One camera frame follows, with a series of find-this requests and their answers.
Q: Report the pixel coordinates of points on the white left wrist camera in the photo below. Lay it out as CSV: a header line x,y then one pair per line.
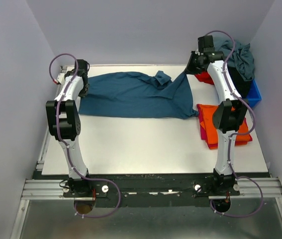
x,y
60,80

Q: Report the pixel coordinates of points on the aluminium frame extrusion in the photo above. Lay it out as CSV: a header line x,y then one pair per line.
x,y
50,190

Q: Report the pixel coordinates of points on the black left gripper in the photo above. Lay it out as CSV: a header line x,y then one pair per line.
x,y
83,93

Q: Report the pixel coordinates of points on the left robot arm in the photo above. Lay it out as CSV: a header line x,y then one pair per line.
x,y
65,126

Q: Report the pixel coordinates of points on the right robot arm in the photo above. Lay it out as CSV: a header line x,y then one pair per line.
x,y
229,114

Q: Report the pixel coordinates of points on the black t-shirt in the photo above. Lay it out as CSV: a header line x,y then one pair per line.
x,y
243,87

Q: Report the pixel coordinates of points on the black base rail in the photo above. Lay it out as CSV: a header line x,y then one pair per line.
x,y
147,190

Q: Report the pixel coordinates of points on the teal blue t-shirt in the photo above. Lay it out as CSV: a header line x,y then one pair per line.
x,y
137,95

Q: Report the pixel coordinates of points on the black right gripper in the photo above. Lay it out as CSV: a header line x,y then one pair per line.
x,y
190,69

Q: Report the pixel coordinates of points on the red t-shirt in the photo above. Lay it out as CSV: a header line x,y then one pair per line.
x,y
205,78

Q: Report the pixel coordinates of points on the blue plastic bin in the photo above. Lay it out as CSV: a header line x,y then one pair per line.
x,y
254,96

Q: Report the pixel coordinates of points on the grey-teal crumpled t-shirt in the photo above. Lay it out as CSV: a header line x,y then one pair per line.
x,y
242,58

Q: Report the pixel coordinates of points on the magenta folded t-shirt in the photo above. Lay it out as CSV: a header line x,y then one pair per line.
x,y
201,132

